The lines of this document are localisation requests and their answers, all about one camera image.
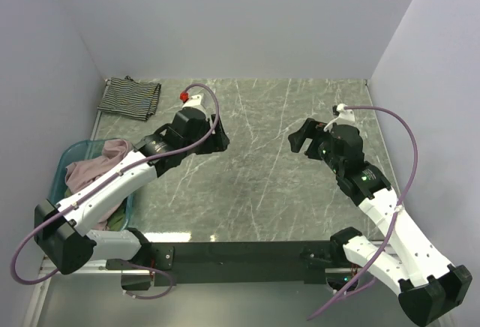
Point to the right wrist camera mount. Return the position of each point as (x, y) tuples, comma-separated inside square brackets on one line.
[(342, 116)]

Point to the black base beam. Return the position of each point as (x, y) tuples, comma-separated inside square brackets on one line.
[(241, 262)]

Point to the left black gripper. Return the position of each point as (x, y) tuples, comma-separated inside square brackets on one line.
[(220, 139)]

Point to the green tank top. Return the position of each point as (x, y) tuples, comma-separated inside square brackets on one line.
[(114, 219)]

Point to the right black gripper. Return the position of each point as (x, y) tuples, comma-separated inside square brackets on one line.
[(311, 130)]

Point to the blue plastic basket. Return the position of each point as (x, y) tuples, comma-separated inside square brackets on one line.
[(84, 150)]

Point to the striped folded tank top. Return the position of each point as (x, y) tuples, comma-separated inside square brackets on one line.
[(129, 98)]

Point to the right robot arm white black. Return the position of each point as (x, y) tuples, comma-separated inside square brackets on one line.
[(428, 285)]

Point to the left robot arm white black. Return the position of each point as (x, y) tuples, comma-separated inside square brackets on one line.
[(65, 231)]

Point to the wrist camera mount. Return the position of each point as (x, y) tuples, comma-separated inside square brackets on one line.
[(342, 116), (196, 101)]

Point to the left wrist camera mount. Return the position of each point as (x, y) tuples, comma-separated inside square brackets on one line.
[(196, 101)]

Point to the pink tank top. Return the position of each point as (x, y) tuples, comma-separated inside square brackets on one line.
[(82, 173)]

